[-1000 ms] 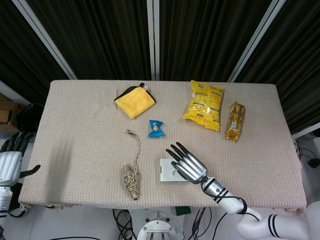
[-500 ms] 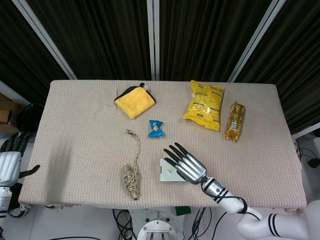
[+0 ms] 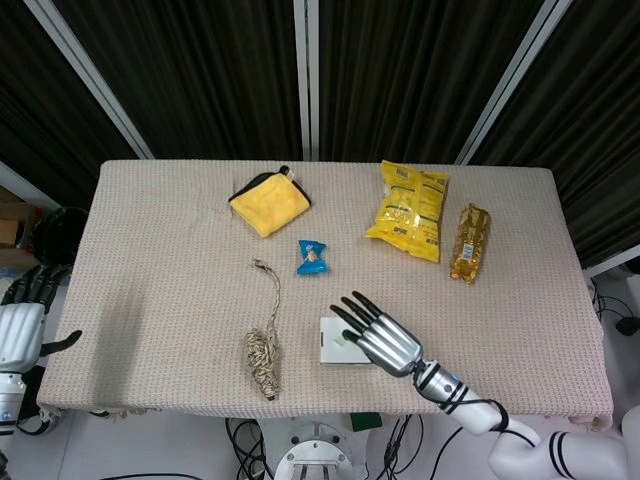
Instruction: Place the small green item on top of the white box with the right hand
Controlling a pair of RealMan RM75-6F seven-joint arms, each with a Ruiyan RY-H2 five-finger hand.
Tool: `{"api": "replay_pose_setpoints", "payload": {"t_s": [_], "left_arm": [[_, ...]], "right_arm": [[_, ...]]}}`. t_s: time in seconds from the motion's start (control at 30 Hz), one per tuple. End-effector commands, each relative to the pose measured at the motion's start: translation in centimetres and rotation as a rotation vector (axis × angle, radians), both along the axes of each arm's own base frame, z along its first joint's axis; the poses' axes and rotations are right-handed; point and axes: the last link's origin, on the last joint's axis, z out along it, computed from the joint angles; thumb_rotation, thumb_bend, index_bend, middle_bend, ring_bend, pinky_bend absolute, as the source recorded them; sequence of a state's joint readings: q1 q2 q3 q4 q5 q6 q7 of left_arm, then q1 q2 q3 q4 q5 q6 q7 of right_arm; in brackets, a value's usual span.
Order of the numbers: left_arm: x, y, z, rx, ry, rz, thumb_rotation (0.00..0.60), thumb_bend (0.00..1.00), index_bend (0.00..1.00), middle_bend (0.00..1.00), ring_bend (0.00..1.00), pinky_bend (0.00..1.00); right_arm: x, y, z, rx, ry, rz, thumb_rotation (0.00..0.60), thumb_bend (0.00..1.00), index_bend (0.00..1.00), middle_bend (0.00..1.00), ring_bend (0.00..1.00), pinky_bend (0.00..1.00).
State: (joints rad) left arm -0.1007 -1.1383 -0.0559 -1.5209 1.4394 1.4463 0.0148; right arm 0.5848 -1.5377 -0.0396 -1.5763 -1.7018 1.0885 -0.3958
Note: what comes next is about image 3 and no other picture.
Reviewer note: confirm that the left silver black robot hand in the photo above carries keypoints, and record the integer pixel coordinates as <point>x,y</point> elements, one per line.
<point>20,335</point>

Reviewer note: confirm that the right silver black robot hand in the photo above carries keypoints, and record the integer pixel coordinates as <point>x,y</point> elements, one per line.
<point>390,345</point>

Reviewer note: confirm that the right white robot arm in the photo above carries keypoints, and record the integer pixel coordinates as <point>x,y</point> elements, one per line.
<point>475,410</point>

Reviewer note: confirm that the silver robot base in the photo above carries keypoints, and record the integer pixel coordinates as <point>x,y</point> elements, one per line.
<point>315,450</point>

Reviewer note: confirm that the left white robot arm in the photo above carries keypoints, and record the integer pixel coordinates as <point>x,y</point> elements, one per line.
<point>10,400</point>

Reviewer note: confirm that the white cardboard box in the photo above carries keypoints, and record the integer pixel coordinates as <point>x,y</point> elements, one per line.
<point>332,355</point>

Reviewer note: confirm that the green block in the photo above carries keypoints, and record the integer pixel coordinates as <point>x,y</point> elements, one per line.
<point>365,422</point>

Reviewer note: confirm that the blue candy packet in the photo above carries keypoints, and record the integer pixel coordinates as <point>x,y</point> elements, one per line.
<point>312,257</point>

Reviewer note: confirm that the gold foil snack pack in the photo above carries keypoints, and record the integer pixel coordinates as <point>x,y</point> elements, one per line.
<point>470,245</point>

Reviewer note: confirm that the spool of camouflage twine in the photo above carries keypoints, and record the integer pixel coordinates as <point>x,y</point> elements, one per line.
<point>262,360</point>

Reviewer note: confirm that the yellow chip bag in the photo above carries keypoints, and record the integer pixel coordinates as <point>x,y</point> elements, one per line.
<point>405,215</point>

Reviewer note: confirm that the beige waffle tablecloth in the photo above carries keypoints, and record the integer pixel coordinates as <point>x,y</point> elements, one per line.
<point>150,250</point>

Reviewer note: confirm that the folded yellow towel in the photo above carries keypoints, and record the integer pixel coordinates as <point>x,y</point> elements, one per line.
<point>270,205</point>

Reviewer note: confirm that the black curtain panel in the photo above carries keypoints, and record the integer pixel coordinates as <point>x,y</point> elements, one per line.
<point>410,75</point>
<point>45,125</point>
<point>600,125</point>
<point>200,75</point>

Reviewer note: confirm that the white frame post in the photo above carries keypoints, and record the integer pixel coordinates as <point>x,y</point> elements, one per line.
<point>25,182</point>
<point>306,75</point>
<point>515,80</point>
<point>612,267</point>
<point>90,75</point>

